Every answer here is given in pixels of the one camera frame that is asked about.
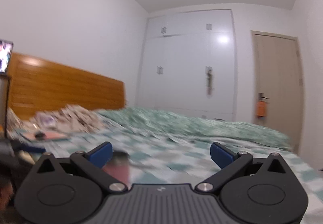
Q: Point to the green checkered bed blanket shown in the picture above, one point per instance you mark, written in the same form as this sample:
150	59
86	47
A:
164	170

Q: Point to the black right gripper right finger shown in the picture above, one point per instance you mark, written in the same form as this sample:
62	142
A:
232	165

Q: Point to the teal fuzzy blanket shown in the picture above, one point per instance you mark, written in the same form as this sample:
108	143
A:
166	122

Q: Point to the white wardrobe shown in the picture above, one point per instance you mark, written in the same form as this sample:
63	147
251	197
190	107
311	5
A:
188	65

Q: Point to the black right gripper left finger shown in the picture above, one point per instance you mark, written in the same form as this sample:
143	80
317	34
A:
91	164

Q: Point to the pink book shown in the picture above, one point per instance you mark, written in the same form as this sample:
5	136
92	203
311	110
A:
41	136

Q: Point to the floral patterned pillow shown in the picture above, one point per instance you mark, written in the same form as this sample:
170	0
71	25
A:
71	118

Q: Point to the wooden headboard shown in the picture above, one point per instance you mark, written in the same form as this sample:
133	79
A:
41	85

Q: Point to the pink steel cup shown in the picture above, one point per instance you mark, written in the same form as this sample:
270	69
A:
118	167

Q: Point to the beige door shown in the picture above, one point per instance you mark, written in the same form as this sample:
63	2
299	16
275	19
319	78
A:
279	82

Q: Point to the orange tag on handle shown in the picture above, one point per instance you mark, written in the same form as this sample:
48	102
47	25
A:
261	109

